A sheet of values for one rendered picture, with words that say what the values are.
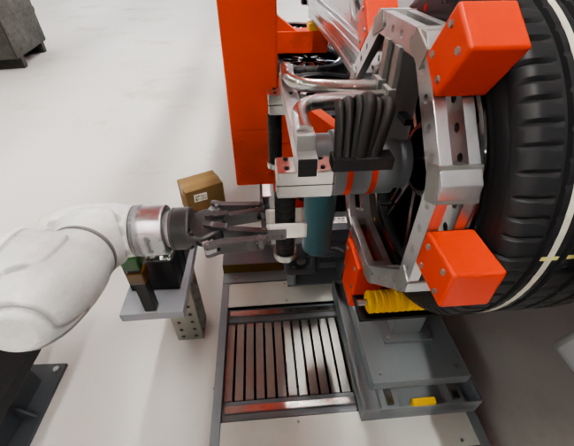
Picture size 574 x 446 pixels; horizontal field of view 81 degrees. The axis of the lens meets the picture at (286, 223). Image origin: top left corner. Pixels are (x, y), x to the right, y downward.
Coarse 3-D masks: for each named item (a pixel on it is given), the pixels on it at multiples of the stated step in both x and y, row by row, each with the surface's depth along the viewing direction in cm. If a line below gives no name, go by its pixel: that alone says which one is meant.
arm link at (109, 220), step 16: (64, 208) 55; (80, 208) 54; (96, 208) 54; (112, 208) 55; (128, 208) 56; (48, 224) 53; (64, 224) 50; (80, 224) 50; (96, 224) 51; (112, 224) 53; (112, 240) 52; (128, 240) 55; (128, 256) 57
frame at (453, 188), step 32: (384, 32) 63; (416, 32) 50; (416, 64) 50; (448, 96) 50; (448, 128) 50; (448, 160) 46; (480, 160) 46; (448, 192) 46; (480, 192) 46; (352, 224) 93; (416, 224) 54; (448, 224) 52; (384, 256) 83; (416, 256) 54; (416, 288) 59
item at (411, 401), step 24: (336, 288) 132; (336, 312) 132; (360, 360) 112; (360, 384) 106; (456, 384) 104; (360, 408) 103; (384, 408) 98; (408, 408) 99; (432, 408) 101; (456, 408) 102
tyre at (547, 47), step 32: (416, 0) 67; (448, 0) 56; (480, 0) 48; (512, 0) 45; (544, 0) 45; (544, 32) 43; (544, 64) 41; (512, 96) 43; (544, 96) 41; (512, 128) 43; (544, 128) 41; (512, 160) 43; (544, 160) 42; (512, 192) 44; (544, 192) 43; (480, 224) 51; (512, 224) 45; (544, 224) 44; (512, 256) 47; (544, 256) 47; (512, 288) 53; (544, 288) 53
